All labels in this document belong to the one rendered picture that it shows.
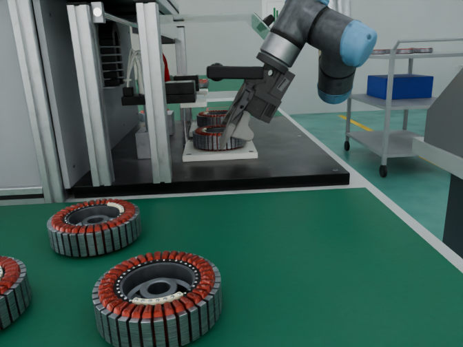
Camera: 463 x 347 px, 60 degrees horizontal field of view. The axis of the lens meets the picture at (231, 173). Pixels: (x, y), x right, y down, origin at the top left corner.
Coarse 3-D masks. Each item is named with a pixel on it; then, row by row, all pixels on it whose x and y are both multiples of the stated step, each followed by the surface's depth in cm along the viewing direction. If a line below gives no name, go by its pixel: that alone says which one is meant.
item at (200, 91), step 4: (176, 76) 102; (180, 76) 102; (184, 76) 102; (188, 76) 102; (192, 76) 102; (196, 76) 102; (176, 80) 102; (180, 80) 102; (184, 80) 102; (188, 80) 102; (196, 80) 102; (196, 84) 102; (196, 88) 102; (196, 92) 103; (200, 92) 103; (204, 92) 103
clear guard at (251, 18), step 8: (168, 16) 95; (176, 16) 95; (184, 16) 95; (192, 16) 95; (200, 16) 96; (208, 16) 97; (216, 16) 98; (224, 16) 99; (232, 16) 99; (240, 16) 100; (248, 16) 101; (256, 16) 96; (256, 24) 106; (264, 24) 96; (264, 32) 107
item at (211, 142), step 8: (200, 128) 86; (208, 128) 87; (216, 128) 88; (224, 128) 88; (200, 136) 81; (208, 136) 80; (216, 136) 80; (200, 144) 81; (208, 144) 81; (216, 144) 80; (232, 144) 81; (240, 144) 83
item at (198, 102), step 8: (192, 80) 84; (168, 88) 79; (176, 88) 79; (184, 88) 79; (192, 88) 79; (128, 96) 79; (136, 96) 79; (144, 96) 79; (168, 96) 79; (176, 96) 79; (184, 96) 79; (192, 96) 79; (128, 104) 79; (136, 104) 79; (144, 104) 79; (184, 104) 80; (192, 104) 80; (200, 104) 80; (144, 112) 81
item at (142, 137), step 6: (138, 132) 82; (144, 132) 81; (138, 138) 81; (144, 138) 81; (138, 144) 81; (144, 144) 81; (138, 150) 82; (144, 150) 82; (138, 156) 82; (144, 156) 82; (150, 156) 82
